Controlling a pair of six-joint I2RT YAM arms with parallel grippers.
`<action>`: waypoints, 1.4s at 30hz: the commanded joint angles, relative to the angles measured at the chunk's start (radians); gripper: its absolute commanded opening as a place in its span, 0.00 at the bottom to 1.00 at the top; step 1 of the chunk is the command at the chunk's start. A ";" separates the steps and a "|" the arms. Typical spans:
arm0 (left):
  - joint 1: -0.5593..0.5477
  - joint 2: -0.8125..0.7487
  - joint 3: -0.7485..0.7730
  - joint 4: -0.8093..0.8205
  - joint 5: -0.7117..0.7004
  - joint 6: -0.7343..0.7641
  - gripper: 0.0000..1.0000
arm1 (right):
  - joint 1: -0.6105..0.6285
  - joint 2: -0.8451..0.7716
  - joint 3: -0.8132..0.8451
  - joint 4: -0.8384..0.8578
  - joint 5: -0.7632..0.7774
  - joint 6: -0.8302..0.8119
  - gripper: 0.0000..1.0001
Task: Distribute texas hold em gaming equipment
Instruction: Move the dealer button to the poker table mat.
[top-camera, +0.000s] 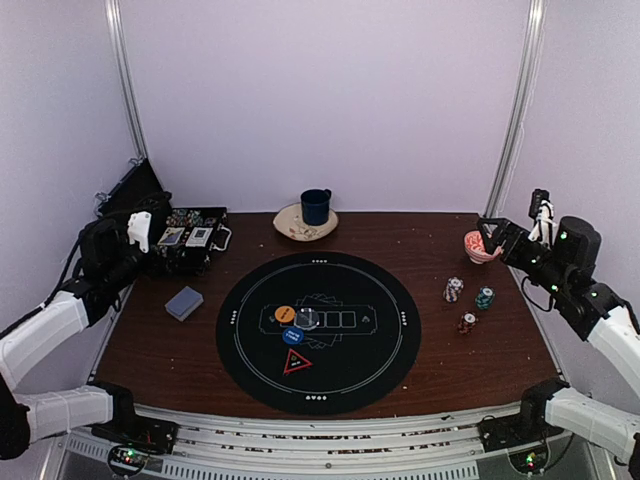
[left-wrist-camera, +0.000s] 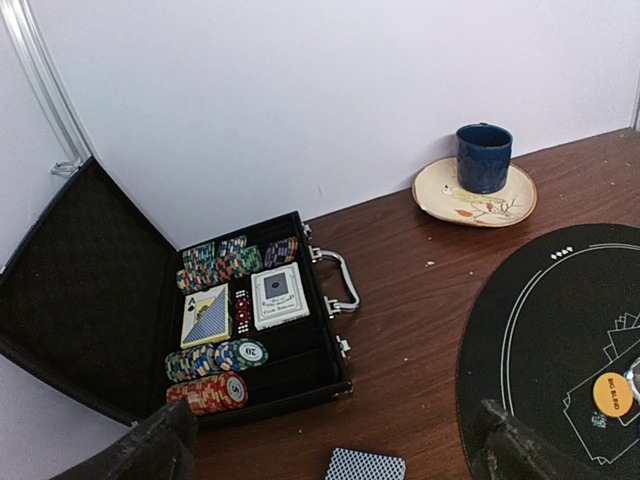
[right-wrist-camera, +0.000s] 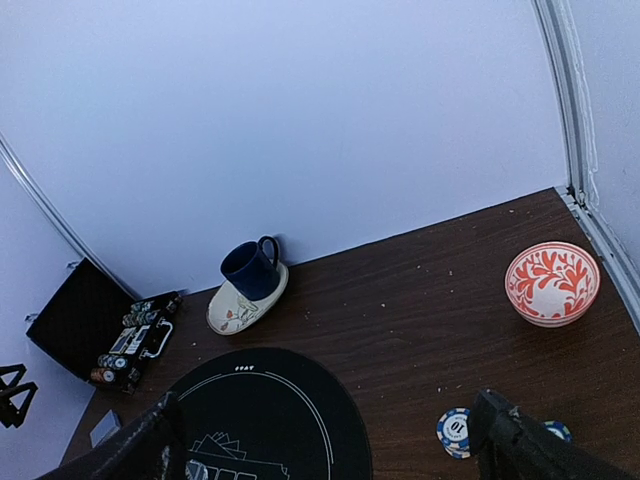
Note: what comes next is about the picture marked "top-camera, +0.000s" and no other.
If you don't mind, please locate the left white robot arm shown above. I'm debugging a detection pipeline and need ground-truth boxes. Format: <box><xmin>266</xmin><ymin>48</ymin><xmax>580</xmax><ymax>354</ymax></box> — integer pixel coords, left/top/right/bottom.
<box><xmin>1</xmin><ymin>211</ymin><xmax>160</xmax><ymax>460</ymax></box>

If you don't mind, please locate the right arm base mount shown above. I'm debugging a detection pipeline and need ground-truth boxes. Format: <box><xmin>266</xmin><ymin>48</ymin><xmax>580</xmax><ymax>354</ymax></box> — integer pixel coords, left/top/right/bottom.
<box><xmin>477</xmin><ymin>415</ymin><xmax>564</xmax><ymax>477</ymax></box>

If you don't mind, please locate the blue playing card deck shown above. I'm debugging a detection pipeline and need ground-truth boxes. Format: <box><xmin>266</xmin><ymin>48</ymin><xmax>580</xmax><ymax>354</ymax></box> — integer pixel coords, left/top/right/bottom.
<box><xmin>165</xmin><ymin>286</ymin><xmax>204</xmax><ymax>322</ymax></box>

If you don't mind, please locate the round black poker mat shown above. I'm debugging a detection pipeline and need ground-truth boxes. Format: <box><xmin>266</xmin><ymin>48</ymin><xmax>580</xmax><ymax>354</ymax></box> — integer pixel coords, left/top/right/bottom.
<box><xmin>216</xmin><ymin>252</ymin><xmax>422</xmax><ymax>416</ymax></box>

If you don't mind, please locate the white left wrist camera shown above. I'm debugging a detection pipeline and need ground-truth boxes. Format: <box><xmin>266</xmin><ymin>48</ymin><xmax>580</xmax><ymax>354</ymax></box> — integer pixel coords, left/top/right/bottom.
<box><xmin>127</xmin><ymin>211</ymin><xmax>152</xmax><ymax>253</ymax></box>

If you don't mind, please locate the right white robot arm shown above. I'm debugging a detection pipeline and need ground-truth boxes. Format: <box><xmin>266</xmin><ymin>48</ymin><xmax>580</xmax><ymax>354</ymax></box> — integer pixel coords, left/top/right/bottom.
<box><xmin>477</xmin><ymin>216</ymin><xmax>639</xmax><ymax>478</ymax></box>

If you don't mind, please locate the red patterned small bowl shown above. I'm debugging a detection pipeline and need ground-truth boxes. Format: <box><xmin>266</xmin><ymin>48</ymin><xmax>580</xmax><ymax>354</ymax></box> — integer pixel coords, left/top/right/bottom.
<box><xmin>464</xmin><ymin>230</ymin><xmax>502</xmax><ymax>265</ymax></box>

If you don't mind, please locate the beige ceramic saucer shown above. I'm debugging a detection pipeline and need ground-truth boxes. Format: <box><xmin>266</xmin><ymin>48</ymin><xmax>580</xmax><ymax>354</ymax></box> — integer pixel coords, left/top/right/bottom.
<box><xmin>272</xmin><ymin>202</ymin><xmax>339</xmax><ymax>242</ymax></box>

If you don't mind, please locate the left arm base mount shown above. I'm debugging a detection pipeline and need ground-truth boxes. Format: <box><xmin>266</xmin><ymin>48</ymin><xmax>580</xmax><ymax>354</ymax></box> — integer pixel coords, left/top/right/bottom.
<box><xmin>91</xmin><ymin>417</ymin><xmax>179</xmax><ymax>478</ymax></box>

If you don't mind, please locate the black poker set case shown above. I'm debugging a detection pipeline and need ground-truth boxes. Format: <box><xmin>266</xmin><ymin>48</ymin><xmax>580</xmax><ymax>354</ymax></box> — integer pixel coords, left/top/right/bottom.
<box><xmin>96</xmin><ymin>159</ymin><xmax>232</xmax><ymax>276</ymax></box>

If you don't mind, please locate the green blue chip stack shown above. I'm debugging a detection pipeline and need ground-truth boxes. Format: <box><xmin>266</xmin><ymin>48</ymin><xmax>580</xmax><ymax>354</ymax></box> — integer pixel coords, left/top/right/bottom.
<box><xmin>475</xmin><ymin>286</ymin><xmax>496</xmax><ymax>310</ymax></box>

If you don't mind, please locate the blue small blind button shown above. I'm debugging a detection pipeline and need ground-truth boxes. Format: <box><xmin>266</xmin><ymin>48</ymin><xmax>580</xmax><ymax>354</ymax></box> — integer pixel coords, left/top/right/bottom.
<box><xmin>282</xmin><ymin>327</ymin><xmax>305</xmax><ymax>345</ymax></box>

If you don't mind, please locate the dark blue mug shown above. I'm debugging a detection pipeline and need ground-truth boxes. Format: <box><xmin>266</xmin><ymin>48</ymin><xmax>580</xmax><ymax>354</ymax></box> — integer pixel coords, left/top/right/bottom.
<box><xmin>300</xmin><ymin>189</ymin><xmax>332</xmax><ymax>226</ymax></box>

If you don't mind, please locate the orange big blind button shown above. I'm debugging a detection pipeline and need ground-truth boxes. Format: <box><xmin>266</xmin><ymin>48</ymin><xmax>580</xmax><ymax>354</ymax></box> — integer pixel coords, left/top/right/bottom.
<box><xmin>274</xmin><ymin>305</ymin><xmax>296</xmax><ymax>324</ymax></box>

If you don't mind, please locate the red triangle all-in marker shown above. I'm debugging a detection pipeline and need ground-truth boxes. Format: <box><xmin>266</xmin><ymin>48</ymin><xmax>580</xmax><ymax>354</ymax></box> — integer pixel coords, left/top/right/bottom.
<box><xmin>283</xmin><ymin>349</ymin><xmax>313</xmax><ymax>375</ymax></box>

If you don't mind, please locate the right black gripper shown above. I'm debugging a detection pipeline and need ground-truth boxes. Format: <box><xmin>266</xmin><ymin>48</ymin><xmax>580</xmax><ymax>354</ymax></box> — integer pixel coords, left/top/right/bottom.
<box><xmin>476</xmin><ymin>218</ymin><xmax>570</xmax><ymax>299</ymax></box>

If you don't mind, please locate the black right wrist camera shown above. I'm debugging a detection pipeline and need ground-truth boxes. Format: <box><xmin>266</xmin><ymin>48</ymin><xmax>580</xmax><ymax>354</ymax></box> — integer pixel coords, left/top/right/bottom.
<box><xmin>528</xmin><ymin>188</ymin><xmax>549</xmax><ymax>220</ymax></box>

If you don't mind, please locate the blue white chip stack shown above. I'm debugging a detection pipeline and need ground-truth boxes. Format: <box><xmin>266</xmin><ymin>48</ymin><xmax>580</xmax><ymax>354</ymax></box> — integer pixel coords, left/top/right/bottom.
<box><xmin>443</xmin><ymin>277</ymin><xmax>464</xmax><ymax>303</ymax></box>

